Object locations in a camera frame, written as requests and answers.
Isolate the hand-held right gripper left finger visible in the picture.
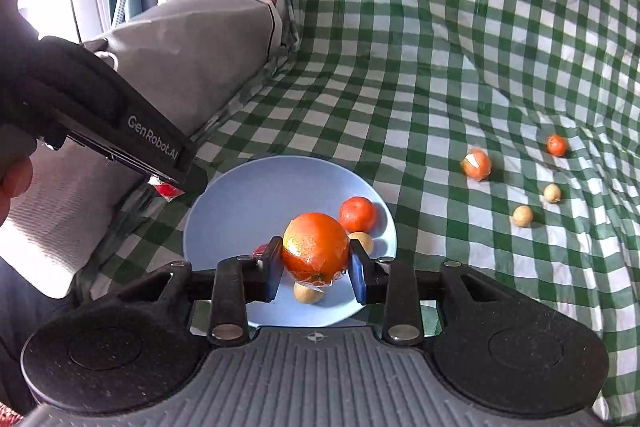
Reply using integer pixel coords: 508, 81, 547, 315
107, 236, 285, 348

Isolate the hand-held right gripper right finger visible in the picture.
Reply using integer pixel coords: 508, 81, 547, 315
348, 238, 532, 348

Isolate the plastic-wrapped orange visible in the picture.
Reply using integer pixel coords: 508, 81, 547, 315
460, 149, 493, 182
281, 212, 351, 292

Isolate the bare orange mandarin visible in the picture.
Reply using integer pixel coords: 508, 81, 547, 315
339, 196, 377, 234

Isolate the light blue plate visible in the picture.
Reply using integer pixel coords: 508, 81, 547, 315
182, 156, 399, 329

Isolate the person's left hand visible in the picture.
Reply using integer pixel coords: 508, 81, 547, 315
0, 156, 34, 228

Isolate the grey fabric cover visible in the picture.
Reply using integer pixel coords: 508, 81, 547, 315
0, 0, 282, 300

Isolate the green white checkered cloth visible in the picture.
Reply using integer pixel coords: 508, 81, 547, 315
90, 0, 640, 418

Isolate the red patterned cloth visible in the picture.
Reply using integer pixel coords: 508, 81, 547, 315
0, 403, 25, 425

